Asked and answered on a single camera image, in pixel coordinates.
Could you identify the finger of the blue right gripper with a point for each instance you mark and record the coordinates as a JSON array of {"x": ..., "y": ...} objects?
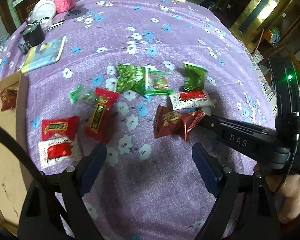
[{"x": 223, "y": 126}]

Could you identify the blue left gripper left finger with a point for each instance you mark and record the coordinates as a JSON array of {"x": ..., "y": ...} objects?
[{"x": 90, "y": 166}]

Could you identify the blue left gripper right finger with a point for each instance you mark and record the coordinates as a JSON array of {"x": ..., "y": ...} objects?
[{"x": 209, "y": 168}]

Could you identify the white red snack packet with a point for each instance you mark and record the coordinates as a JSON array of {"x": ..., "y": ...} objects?
[{"x": 192, "y": 99}]

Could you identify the long red snack packet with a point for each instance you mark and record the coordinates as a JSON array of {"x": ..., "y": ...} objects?
[{"x": 98, "y": 126}]

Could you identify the dark red peanut packet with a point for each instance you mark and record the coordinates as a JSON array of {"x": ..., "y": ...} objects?
[{"x": 169, "y": 122}]

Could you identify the white red square packet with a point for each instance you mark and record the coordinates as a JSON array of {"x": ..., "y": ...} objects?
[{"x": 55, "y": 151}]

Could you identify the green pea snack packet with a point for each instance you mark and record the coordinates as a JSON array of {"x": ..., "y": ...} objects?
[{"x": 194, "y": 76}]

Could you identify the clear green biscuit packet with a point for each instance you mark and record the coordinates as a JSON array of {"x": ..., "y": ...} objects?
[{"x": 157, "y": 83}]

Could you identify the large green pea packet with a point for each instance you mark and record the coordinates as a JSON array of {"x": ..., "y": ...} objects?
[{"x": 131, "y": 77}]

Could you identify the right hand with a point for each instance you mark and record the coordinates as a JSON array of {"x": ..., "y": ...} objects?
[{"x": 290, "y": 208}]

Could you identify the green wrapped candy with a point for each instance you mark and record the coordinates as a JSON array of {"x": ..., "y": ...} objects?
[{"x": 83, "y": 94}]

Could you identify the purple floral tablecloth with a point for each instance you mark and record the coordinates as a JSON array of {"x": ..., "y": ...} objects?
[{"x": 147, "y": 188}]

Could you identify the brown cardboard box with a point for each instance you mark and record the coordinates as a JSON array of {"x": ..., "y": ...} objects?
[{"x": 14, "y": 178}]

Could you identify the dark red packet in box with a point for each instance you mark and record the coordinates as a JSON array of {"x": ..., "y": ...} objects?
[{"x": 8, "y": 98}]

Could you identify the blue yellow booklet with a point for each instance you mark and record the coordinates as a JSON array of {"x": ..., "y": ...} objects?
[{"x": 43, "y": 55}]

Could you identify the black cup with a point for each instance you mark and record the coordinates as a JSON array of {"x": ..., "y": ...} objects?
[{"x": 33, "y": 34}]

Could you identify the metal nail clipper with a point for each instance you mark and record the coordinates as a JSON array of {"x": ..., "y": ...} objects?
[{"x": 55, "y": 25}]

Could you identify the black phone stand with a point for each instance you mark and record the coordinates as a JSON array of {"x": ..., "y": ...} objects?
[{"x": 75, "y": 11}]

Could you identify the white round jar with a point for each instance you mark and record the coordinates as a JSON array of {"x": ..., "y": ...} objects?
[{"x": 43, "y": 9}]

